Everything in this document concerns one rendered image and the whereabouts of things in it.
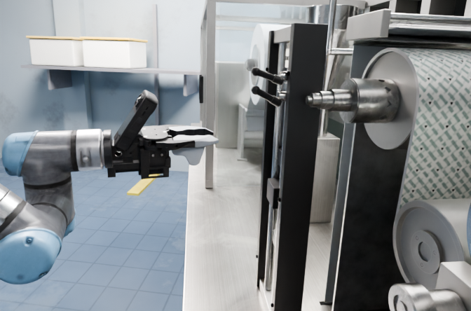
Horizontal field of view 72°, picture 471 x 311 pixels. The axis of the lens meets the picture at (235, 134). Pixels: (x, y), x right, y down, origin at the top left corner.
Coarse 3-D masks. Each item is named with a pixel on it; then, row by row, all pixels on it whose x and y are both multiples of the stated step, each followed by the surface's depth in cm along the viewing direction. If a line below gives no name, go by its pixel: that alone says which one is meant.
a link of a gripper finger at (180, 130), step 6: (180, 126) 67; (186, 126) 67; (192, 126) 67; (174, 132) 65; (180, 132) 65; (186, 132) 66; (192, 132) 66; (198, 132) 67; (204, 132) 67; (210, 132) 67
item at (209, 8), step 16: (208, 0) 107; (224, 0) 108; (240, 0) 108; (256, 0) 109; (272, 0) 109; (288, 0) 110; (304, 0) 111; (320, 0) 111; (352, 0) 113; (208, 16) 108; (208, 32) 109; (208, 48) 111; (208, 64) 112; (208, 80) 113; (208, 96) 114; (208, 112) 116; (208, 128) 117; (208, 160) 120; (208, 176) 122
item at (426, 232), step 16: (400, 208) 42; (416, 208) 40; (432, 208) 36; (448, 208) 36; (464, 208) 36; (400, 224) 43; (416, 224) 40; (432, 224) 37; (448, 224) 34; (464, 224) 34; (400, 240) 43; (416, 240) 39; (432, 240) 37; (448, 240) 35; (464, 240) 33; (400, 256) 42; (416, 256) 39; (432, 256) 37; (448, 256) 35; (464, 256) 32; (416, 272) 40; (432, 272) 37; (432, 288) 37
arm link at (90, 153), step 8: (80, 136) 56; (88, 136) 57; (96, 136) 57; (80, 144) 55; (88, 144) 56; (96, 144) 56; (80, 152) 55; (88, 152) 56; (96, 152) 56; (80, 160) 56; (88, 160) 56; (96, 160) 56; (80, 168) 57; (88, 168) 57; (96, 168) 58
